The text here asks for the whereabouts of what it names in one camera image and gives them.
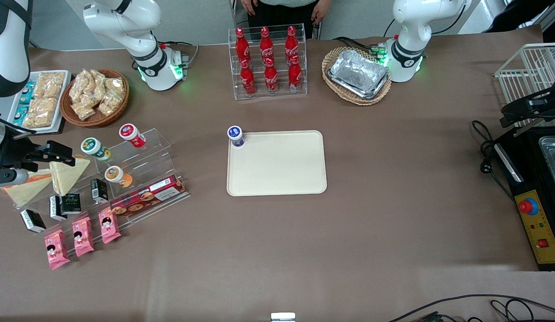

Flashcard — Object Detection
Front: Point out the black arm base cable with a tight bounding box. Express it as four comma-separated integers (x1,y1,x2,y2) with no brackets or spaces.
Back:
158,40,200,68
333,36,388,57

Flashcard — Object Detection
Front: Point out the red cola bottle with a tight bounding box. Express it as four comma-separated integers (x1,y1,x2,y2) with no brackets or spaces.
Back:
235,28,252,68
264,58,279,94
288,55,303,93
285,25,300,65
259,27,275,67
239,59,257,96

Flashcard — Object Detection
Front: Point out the green-lid drink cup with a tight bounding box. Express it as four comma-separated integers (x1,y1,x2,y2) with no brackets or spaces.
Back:
81,137,112,162

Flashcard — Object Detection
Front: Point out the black machine lever handle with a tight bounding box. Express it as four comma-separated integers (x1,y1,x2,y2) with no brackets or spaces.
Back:
500,87,555,129

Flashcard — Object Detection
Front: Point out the orange-lid drink cup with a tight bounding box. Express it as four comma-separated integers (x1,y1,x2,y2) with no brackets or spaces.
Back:
104,165,134,189

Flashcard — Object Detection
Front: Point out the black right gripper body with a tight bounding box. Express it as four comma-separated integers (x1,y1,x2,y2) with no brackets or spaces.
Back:
0,114,47,173

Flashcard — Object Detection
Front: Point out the small black drink carton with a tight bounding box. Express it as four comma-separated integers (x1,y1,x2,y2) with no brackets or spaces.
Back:
49,195,68,222
90,178,109,201
61,193,82,215
20,209,47,234

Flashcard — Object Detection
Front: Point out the long black floor cable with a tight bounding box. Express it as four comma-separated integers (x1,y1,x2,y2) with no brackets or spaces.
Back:
388,294,555,322

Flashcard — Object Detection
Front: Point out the black machine power cable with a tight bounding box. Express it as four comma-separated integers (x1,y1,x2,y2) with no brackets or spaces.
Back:
472,119,516,203

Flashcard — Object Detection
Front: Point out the cream plastic tray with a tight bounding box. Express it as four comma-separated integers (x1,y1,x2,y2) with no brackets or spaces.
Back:
226,130,328,197

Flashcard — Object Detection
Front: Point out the light wicker basket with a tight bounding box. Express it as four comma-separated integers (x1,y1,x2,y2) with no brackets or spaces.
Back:
321,47,393,106

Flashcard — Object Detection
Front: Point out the pink snack packet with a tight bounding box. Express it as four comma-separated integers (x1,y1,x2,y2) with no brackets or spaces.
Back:
44,229,71,271
98,208,122,245
72,217,95,258

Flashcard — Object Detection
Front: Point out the white wire basket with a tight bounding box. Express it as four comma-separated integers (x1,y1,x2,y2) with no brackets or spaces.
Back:
494,42,555,122

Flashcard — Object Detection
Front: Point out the blue-lid drink cup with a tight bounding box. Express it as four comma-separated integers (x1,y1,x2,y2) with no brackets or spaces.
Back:
227,126,246,148

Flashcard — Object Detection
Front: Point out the person in dark trousers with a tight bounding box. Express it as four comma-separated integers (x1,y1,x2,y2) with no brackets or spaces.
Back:
242,0,333,39

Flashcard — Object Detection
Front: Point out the teal snack packet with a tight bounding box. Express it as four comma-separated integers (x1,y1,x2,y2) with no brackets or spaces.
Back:
12,105,30,126
19,81,37,105

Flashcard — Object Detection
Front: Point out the white rectangular snack tray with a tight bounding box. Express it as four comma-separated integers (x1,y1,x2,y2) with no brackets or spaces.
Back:
7,70,73,134

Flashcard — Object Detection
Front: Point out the stack of foil trays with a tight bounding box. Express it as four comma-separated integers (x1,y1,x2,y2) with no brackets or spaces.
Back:
327,49,390,100

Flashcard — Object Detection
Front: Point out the brown wicker basket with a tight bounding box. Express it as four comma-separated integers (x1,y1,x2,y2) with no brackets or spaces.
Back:
60,69,130,128

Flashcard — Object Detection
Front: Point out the sandwich with orange filling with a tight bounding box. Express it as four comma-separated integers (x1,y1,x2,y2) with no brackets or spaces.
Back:
2,170,52,209

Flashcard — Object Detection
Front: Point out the clear bag of puffed snacks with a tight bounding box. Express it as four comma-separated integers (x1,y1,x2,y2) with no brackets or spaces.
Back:
98,91,123,117
88,69,107,102
105,77,125,97
73,100,97,121
69,71,92,104

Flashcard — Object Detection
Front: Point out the red cookie box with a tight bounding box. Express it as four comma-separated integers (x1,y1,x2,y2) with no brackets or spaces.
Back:
109,175,188,218

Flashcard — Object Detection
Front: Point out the black right arm base cable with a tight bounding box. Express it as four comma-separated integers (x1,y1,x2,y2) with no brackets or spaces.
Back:
158,40,200,68

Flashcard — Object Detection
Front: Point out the black left arm base cable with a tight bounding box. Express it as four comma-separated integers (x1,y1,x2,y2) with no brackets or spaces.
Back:
333,36,388,57

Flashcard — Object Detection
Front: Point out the red-lid drink cup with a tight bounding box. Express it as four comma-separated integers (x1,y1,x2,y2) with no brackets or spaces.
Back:
119,123,147,148

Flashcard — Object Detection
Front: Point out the clear acrylic bottle rack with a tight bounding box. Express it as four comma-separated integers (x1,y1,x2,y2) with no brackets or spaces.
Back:
228,24,308,101

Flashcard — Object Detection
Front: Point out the black sealing machine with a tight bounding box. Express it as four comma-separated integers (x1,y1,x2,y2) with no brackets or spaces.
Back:
492,125,555,272

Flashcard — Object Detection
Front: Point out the wrapped triangular white sandwich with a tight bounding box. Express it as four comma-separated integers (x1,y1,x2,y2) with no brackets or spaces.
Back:
49,154,91,196

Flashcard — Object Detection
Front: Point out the rice cracker pack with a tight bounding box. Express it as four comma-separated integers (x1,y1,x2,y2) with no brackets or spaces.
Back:
22,97,59,129
34,72,66,99

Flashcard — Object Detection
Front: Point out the coiled black floor cable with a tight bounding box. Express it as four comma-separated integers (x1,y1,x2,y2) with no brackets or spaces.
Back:
490,298,537,322

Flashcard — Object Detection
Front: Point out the clear acrylic tiered stand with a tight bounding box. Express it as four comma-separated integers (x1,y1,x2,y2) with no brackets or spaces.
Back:
18,128,191,258

